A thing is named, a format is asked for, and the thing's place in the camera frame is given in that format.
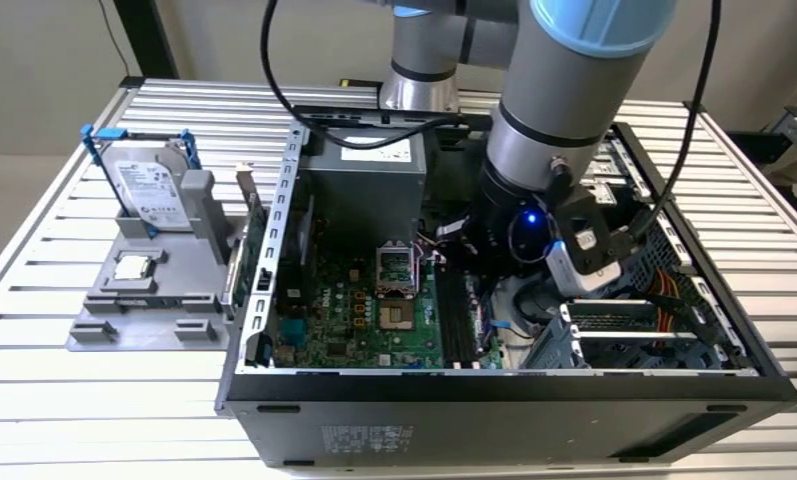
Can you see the black RAM slot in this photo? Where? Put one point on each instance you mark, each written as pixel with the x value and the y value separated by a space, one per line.
pixel 463 320
pixel 447 320
pixel 455 320

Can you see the CPU socket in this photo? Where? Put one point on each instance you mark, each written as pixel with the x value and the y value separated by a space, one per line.
pixel 399 315

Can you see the grey power supply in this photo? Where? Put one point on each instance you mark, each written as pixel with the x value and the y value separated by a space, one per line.
pixel 365 200

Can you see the hard disk in blue carrier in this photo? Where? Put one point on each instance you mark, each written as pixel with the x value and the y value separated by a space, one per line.
pixel 145 190

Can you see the green graphics card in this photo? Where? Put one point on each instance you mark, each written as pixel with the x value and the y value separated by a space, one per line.
pixel 257 220

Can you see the small yellow black connector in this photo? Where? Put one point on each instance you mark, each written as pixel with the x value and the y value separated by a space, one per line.
pixel 346 82

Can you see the black PC case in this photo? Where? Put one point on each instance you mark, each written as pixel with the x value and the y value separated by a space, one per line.
pixel 439 425

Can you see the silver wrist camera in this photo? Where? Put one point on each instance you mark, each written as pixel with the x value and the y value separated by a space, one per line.
pixel 599 281

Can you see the grey parts rack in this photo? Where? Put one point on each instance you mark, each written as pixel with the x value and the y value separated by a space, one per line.
pixel 185 270

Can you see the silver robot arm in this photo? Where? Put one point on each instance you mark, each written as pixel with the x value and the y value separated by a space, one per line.
pixel 572 100

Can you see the grey metal drive cage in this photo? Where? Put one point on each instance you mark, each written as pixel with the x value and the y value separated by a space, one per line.
pixel 605 170

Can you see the metal disk bay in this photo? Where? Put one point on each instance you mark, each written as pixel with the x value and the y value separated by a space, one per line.
pixel 612 312

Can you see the green motherboard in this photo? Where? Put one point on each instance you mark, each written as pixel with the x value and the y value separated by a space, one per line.
pixel 345 320

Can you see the black upright post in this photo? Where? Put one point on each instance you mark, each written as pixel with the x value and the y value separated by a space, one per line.
pixel 146 40

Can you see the silver CPU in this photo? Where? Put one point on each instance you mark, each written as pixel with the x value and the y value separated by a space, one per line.
pixel 133 266

